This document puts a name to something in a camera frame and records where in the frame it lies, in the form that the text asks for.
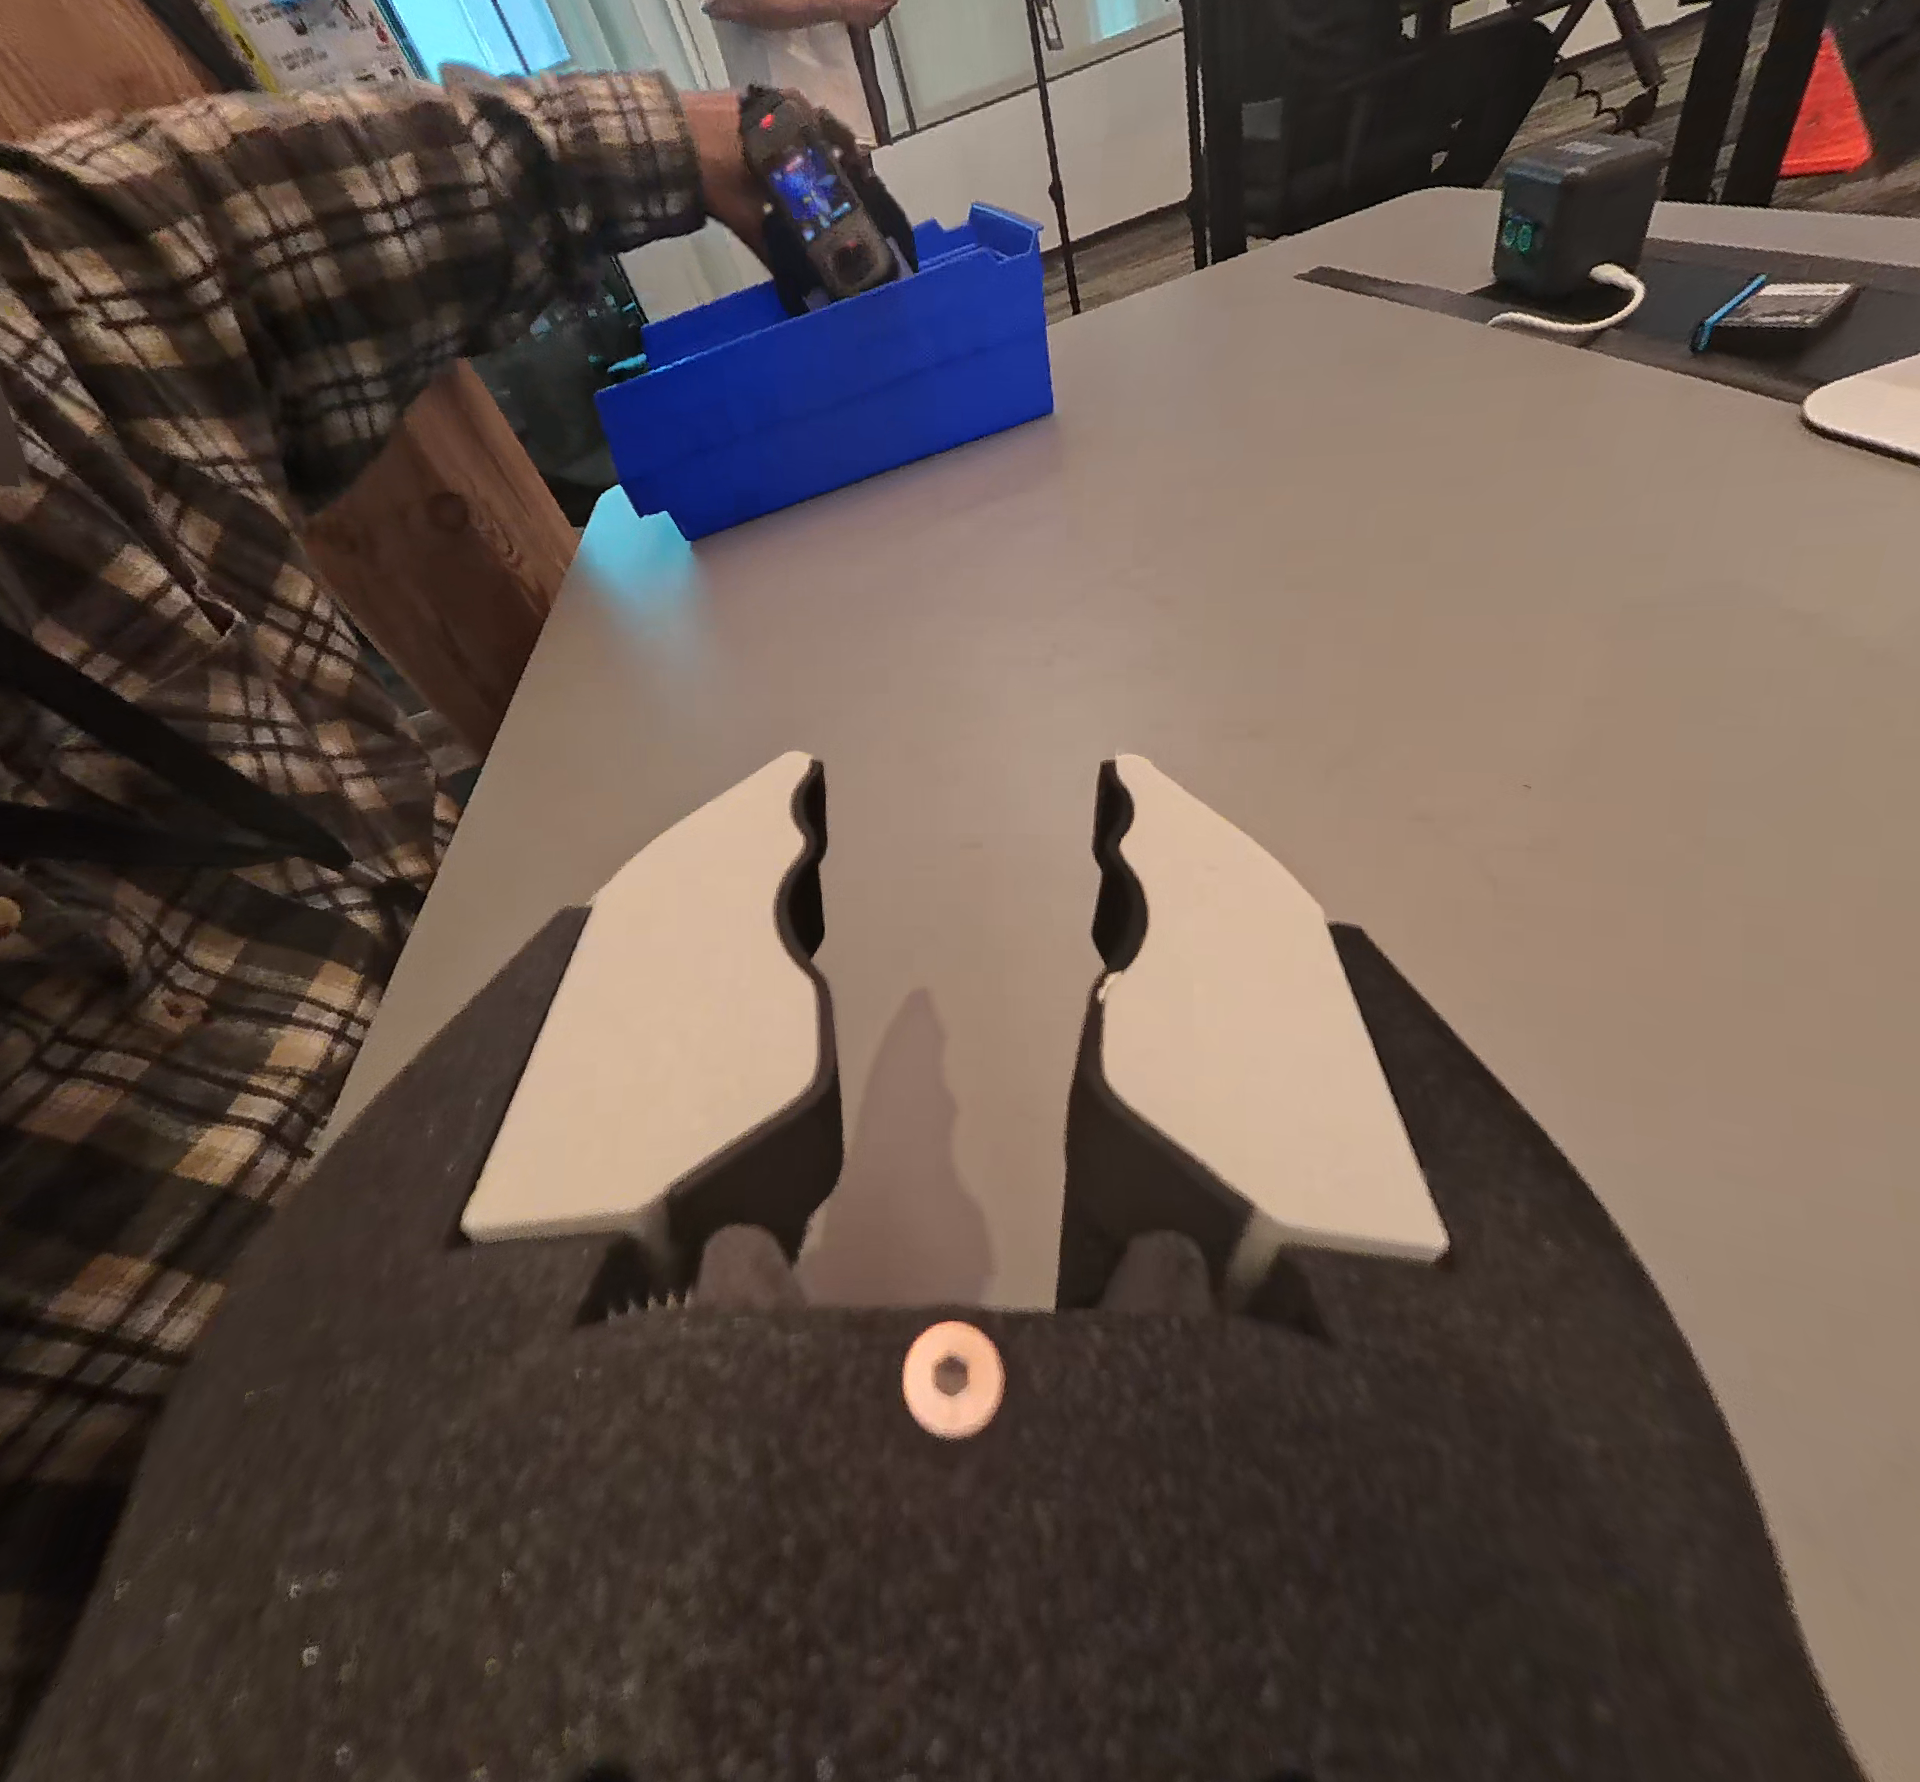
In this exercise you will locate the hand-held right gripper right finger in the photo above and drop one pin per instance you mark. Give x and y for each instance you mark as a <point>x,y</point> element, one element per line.
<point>1259,1063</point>

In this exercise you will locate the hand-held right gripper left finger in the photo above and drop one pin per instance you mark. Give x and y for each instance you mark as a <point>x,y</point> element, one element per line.
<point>646,1049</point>

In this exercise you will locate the blue plastic bin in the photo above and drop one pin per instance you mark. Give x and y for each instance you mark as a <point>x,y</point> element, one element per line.
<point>841,403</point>

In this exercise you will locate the person's left forearm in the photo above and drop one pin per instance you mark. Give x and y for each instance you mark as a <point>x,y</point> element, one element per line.
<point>569,178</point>

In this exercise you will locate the person's left hand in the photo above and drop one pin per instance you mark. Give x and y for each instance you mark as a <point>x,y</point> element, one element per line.
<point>718,163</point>

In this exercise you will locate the yellow and white sign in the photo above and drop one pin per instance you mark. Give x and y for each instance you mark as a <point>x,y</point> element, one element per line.
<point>301,43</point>

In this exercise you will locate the black device with green buttons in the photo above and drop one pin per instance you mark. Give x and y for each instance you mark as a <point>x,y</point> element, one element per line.
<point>1590,201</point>

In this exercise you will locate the black desk mat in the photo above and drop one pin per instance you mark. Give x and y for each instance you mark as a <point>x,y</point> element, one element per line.
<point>1680,365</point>

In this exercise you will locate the instruction sign on white stand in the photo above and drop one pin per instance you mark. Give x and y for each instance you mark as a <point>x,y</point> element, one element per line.
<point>1876,417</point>

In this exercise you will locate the black calculator with blue edge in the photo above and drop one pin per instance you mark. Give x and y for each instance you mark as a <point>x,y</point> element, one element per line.
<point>1794,308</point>

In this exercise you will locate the orange traffic cone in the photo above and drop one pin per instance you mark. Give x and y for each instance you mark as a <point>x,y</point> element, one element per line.
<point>1823,119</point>

